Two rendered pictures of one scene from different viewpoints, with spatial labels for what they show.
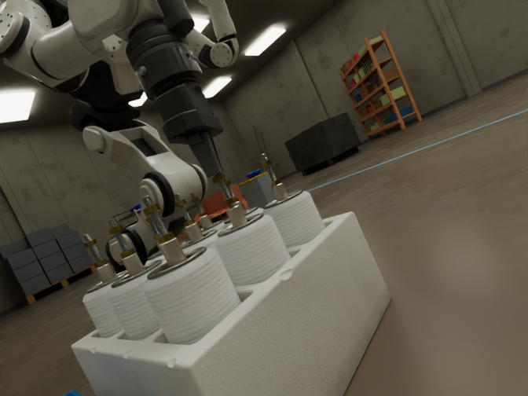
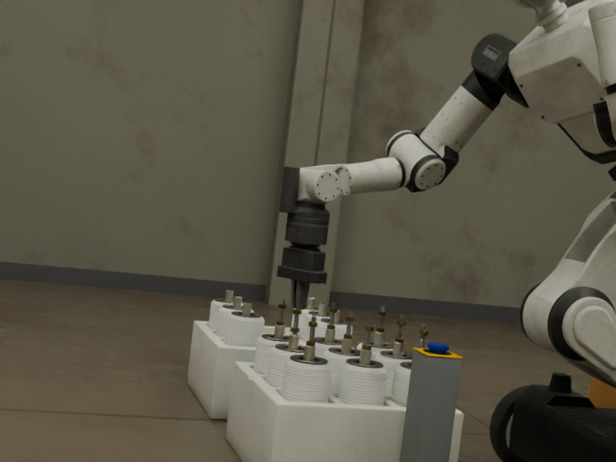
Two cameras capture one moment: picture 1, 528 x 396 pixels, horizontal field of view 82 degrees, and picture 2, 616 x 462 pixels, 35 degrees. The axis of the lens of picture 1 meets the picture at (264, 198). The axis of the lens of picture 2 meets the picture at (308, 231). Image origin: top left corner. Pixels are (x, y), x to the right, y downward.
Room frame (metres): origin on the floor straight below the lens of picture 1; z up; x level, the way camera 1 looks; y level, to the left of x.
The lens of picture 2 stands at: (1.50, -1.68, 0.59)
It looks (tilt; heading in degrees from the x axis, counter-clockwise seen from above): 3 degrees down; 121
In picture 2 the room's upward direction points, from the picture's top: 7 degrees clockwise
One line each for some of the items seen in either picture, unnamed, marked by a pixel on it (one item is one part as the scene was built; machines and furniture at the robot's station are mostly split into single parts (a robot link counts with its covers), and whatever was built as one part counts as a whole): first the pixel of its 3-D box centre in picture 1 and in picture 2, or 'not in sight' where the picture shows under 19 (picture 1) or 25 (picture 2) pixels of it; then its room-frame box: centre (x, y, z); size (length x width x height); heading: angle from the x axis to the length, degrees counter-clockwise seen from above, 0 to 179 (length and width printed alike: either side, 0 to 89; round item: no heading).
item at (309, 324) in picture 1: (236, 320); (336, 426); (0.53, 0.14, 0.09); 0.39 x 0.39 x 0.18; 48
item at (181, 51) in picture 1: (180, 99); (304, 251); (0.46, 0.05, 0.46); 0.13 x 0.10 x 0.12; 168
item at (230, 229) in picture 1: (240, 225); (292, 348); (0.45, 0.05, 0.25); 0.08 x 0.08 x 0.01
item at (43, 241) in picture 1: (48, 261); not in sight; (6.89, 5.01, 0.67); 1.36 x 0.90 x 1.34; 136
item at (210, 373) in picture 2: not in sight; (272, 370); (0.12, 0.51, 0.09); 0.39 x 0.39 x 0.18; 47
